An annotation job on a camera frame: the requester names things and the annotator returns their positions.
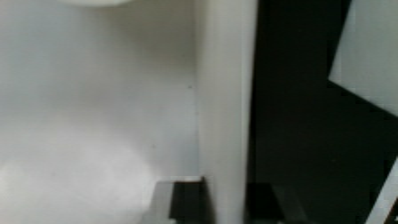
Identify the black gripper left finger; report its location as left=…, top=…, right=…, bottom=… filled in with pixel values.
left=141, top=175, right=210, bottom=224

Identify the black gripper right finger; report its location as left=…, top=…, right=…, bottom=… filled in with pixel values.
left=244, top=182, right=310, bottom=224

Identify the white square tabletop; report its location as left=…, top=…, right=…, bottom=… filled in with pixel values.
left=0, top=0, right=258, bottom=224

